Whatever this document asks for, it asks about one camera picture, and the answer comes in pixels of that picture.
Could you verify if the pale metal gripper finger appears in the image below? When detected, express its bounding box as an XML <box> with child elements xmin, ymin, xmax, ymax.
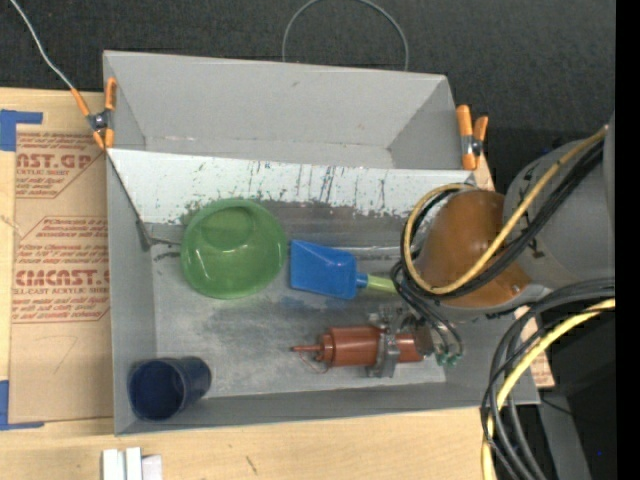
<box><xmin>368</xmin><ymin>306</ymin><xmax>402</xmax><ymax>337</ymax></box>
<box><xmin>365</xmin><ymin>343</ymin><xmax>402</xmax><ymax>380</ymax></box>

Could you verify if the brown cardboard board red print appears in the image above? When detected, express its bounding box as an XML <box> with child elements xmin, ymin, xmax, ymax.
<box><xmin>0</xmin><ymin>86</ymin><xmax>556</xmax><ymax>430</ymax></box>

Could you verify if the red-brown squeeze bottle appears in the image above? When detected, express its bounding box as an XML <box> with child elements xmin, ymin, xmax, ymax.
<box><xmin>291</xmin><ymin>323</ymin><xmax>427</xmax><ymax>370</ymax></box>

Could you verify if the dark blue cup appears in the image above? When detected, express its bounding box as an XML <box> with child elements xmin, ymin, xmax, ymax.
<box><xmin>125</xmin><ymin>355</ymin><xmax>213</xmax><ymax>423</ymax></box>

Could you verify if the green translucent bowl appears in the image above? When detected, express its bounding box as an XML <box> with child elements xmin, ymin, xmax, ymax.
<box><xmin>179</xmin><ymin>197</ymin><xmax>290</xmax><ymax>301</ymax></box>

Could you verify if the grey metal bin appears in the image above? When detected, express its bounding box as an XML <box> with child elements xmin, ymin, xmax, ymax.
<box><xmin>101</xmin><ymin>49</ymin><xmax>542</xmax><ymax>437</ymax></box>

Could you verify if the blue scoop with green handle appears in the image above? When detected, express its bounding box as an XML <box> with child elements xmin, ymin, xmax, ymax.
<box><xmin>288</xmin><ymin>238</ymin><xmax>402</xmax><ymax>302</ymax></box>

